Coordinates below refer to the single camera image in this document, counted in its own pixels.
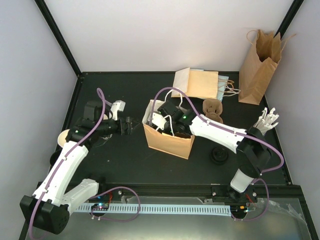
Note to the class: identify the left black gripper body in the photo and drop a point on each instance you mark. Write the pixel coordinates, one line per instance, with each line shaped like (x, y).
(122, 130)

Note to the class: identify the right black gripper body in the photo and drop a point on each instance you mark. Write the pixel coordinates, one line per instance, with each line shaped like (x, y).
(173, 123)

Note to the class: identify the orange paper bag white handles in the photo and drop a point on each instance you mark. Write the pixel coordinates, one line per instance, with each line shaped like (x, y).
(169, 144)

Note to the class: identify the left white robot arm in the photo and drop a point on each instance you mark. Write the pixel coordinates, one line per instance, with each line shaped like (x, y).
(51, 205)

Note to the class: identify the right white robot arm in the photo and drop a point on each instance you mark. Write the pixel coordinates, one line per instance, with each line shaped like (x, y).
(252, 156)

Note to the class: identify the tan flat paper bag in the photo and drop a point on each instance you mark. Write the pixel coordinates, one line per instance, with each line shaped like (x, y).
(182, 79)

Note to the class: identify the right black lid stack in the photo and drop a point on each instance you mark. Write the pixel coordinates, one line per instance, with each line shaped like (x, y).
(219, 155)

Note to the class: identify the light blue flat paper bag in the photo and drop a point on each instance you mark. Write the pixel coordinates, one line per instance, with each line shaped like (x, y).
(208, 84)

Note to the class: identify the near white paper cup stack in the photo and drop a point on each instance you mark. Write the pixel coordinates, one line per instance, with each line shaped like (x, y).
(61, 140)

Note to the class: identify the white stirrer bundle in cup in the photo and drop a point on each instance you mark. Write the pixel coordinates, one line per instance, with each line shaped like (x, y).
(266, 121)

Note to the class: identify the standing brown paper bag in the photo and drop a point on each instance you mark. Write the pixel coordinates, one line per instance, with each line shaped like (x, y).
(259, 65)

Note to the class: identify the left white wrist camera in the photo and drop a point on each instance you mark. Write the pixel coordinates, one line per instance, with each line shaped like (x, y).
(117, 106)

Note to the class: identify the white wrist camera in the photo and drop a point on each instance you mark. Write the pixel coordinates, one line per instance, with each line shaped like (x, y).
(117, 106)
(158, 122)

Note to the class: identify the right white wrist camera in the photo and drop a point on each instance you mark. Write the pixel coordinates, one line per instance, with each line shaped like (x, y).
(158, 122)

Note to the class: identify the light blue cable duct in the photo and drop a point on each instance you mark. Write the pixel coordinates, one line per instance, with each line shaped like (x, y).
(157, 209)

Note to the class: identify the left black frame post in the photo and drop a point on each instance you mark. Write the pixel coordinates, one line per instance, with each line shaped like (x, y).
(46, 13)

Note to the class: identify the black frame post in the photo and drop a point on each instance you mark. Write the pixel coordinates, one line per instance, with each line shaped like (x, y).
(46, 13)
(289, 16)

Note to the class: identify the right black frame post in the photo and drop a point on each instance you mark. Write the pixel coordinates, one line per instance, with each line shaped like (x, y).
(289, 16)

